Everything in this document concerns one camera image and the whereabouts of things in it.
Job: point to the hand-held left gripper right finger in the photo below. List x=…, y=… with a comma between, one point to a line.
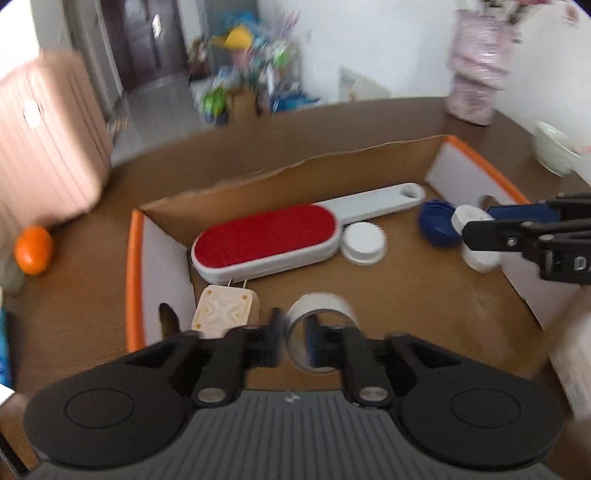
x=310, y=344

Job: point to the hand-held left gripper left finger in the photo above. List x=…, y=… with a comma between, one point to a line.
x=274, y=341

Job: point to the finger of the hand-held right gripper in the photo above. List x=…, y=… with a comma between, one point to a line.
x=489, y=235
x=521, y=212

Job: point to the small white bottle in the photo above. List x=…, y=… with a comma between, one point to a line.
x=482, y=261

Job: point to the white tape roll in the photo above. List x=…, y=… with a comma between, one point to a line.
x=323, y=302

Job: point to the blue ribbed lid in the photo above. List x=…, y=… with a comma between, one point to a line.
x=436, y=224

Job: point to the beige plug adapter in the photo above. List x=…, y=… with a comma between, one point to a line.
x=221, y=314

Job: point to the red cardboard box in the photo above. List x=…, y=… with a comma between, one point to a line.
x=415, y=300

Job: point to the red and white lint brush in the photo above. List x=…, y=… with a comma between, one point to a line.
x=263, y=235

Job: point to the white round lid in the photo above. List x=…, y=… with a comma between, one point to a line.
x=364, y=242

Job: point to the white bowl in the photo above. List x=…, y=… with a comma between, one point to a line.
x=554, y=150

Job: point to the white plastic pouch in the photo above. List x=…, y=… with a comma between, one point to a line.
x=575, y=364

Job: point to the pink ceramic vase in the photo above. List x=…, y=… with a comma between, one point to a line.
x=480, y=69

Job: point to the white paper board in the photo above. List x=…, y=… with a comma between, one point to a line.
x=362, y=85

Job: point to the orange fruit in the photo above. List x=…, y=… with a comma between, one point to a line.
x=33, y=250

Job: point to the pile of household clutter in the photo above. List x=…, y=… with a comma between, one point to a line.
x=258, y=78

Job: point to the blue tissue pack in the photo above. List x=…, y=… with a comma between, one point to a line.
x=4, y=346

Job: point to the pink suitcase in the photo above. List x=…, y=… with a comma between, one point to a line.
x=46, y=138

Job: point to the dark wooden door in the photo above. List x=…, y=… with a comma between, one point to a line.
x=143, y=41

